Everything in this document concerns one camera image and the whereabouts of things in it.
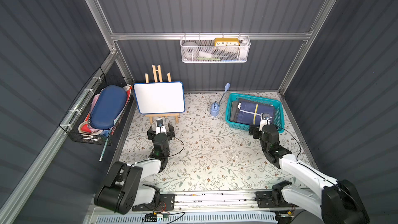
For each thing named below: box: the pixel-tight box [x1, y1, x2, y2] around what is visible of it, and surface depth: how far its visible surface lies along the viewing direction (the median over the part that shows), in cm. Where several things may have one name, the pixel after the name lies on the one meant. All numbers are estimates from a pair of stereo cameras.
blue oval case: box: [89, 85, 128, 130], surface depth 69 cm
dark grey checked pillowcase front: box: [230, 98, 255, 122], surface depth 101 cm
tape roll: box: [182, 41, 199, 60], surface depth 90 cm
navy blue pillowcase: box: [236, 101, 275, 126], surface depth 101 cm
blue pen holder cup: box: [209, 82, 231, 117], surface depth 104 cm
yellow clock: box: [214, 37, 240, 47], surface depth 89 cm
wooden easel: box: [144, 64, 180, 124], surface depth 91 cm
